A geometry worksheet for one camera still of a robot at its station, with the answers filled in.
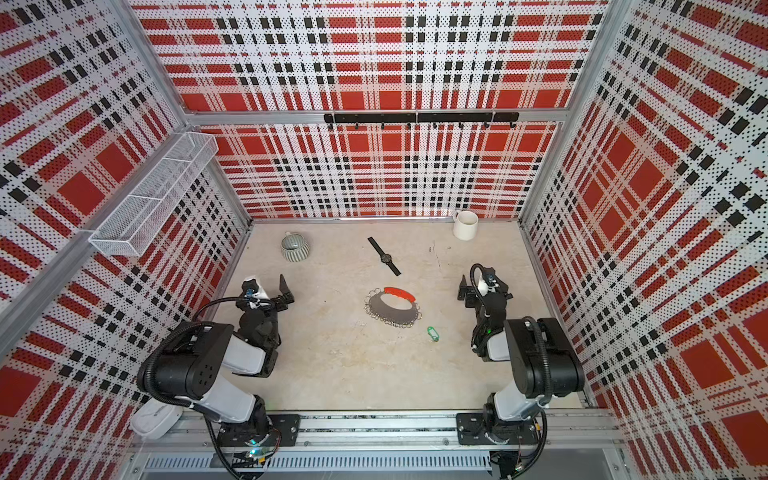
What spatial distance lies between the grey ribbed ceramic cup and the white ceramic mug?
58 centimetres

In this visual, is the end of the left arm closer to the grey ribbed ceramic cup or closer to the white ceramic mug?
the grey ribbed ceramic cup

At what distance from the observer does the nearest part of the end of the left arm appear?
75 cm

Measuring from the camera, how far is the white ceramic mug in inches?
44.5

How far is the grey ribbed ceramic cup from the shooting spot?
1.06m

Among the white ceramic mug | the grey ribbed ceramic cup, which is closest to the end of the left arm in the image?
the grey ribbed ceramic cup

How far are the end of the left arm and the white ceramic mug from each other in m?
0.65

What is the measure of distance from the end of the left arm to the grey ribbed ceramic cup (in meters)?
0.20
